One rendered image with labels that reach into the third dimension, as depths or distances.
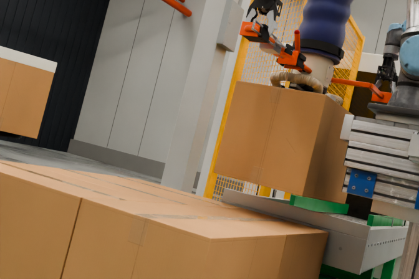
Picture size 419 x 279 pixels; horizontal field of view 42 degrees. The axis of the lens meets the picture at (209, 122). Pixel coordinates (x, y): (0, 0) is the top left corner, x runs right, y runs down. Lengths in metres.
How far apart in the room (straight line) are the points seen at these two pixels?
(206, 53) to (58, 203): 2.25
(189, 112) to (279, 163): 1.51
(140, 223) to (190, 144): 2.17
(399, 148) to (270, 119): 0.55
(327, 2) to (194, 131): 1.43
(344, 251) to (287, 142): 0.60
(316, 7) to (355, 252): 1.07
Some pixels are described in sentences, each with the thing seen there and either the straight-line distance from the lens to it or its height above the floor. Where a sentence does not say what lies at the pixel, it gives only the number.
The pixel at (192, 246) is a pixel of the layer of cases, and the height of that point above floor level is 0.51.
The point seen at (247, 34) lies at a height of 1.18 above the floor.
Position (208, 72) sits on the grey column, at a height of 1.27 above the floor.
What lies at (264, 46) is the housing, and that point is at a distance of 2.08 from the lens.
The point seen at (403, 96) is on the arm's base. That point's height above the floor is 1.08.
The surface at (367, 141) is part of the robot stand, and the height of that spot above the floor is 0.91.
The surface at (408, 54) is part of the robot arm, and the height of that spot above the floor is 1.19.
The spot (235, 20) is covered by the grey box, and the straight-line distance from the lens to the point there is 3.71.
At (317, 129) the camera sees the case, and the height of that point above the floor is 0.93.
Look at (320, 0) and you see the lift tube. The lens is 2.52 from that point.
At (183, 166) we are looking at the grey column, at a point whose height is 0.64.
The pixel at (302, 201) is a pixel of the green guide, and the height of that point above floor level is 0.61.
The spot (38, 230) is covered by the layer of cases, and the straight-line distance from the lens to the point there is 1.62.
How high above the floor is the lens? 0.72
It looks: 4 degrees up
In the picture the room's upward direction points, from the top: 14 degrees clockwise
